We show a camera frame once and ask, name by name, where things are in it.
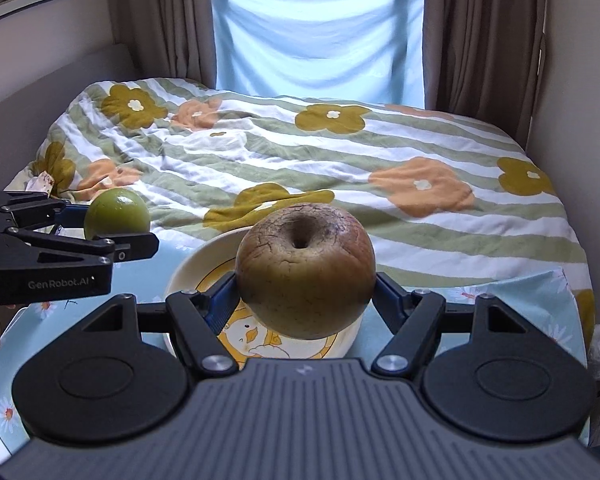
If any small green apple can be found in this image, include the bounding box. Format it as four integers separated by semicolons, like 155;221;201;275
83;188;150;240

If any large brownish wrinkled apple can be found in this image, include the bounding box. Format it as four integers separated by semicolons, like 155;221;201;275
235;203;376;340

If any cream bowl with cartoon print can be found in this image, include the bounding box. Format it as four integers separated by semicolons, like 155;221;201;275
164;228;362;366

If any light blue daisy tablecloth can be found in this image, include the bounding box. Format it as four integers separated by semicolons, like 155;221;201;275
0;234;586;462

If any grey bed headboard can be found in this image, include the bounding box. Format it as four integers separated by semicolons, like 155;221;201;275
0;44;140;189

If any floral striped duvet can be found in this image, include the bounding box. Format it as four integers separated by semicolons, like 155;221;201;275
5;77;598;361

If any left brown curtain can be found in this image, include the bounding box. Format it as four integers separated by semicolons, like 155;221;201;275
108;0;216;88

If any brown curtain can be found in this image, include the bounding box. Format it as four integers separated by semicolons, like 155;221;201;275
422;0;547;145
108;0;216;88

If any light blue window cloth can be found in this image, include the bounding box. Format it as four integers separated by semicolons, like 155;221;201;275
212;0;425;107

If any right brown curtain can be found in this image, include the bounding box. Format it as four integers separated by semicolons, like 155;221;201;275
422;0;547;145

